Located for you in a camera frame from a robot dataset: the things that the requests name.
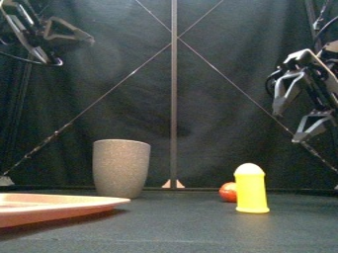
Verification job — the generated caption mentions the yellow toy drumstick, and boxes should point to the yellow toy drumstick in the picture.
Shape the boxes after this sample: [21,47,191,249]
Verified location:
[233,162,271,214]

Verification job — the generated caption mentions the pink plate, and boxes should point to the pink plate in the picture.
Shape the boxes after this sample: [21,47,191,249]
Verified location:
[0,192,132,229]

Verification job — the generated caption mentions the black backdrop cloth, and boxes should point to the black backdrop cloth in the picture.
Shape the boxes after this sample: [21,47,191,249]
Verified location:
[0,0,338,192]

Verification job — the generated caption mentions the red toy tomato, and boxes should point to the red toy tomato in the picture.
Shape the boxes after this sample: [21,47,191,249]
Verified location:
[218,181,239,204]

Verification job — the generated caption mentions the grey speckled cup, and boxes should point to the grey speckled cup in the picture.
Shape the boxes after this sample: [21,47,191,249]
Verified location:
[91,138,152,200]

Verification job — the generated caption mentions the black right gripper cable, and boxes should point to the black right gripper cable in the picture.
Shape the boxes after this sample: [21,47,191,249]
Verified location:
[265,67,287,98]

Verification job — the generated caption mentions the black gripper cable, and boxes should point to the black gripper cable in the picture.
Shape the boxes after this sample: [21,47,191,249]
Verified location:
[0,39,46,65]
[265,67,287,98]

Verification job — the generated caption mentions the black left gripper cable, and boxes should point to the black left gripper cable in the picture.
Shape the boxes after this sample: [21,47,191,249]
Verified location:
[0,39,46,65]

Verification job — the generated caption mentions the diagonal metal frame brace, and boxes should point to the diagonal metal frame brace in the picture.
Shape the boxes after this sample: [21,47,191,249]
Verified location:
[0,0,227,177]
[132,0,338,174]

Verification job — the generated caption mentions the vertical metal frame post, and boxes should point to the vertical metal frame post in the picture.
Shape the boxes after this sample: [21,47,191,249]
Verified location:
[168,0,179,190]

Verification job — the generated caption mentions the post foot bracket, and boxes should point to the post foot bracket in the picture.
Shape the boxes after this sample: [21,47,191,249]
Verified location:
[162,178,186,190]

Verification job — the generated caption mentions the corner foot bracket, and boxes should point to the corner foot bracket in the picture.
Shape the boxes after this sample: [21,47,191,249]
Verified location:
[0,175,16,188]

